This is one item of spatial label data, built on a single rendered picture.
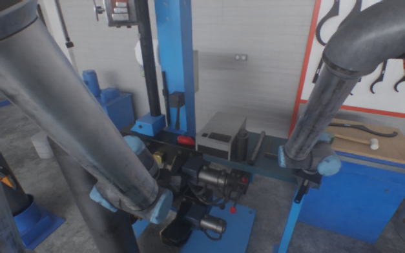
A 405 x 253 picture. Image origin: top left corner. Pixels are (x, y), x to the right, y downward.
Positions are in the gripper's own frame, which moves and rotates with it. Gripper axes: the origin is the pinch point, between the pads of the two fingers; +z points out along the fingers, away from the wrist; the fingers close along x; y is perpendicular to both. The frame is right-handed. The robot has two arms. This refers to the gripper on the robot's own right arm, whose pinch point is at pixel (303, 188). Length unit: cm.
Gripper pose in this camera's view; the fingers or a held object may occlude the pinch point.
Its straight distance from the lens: 125.6
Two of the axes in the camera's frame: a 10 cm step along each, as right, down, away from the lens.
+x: 7.9, 2.9, -5.5
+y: -6.2, 3.9, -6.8
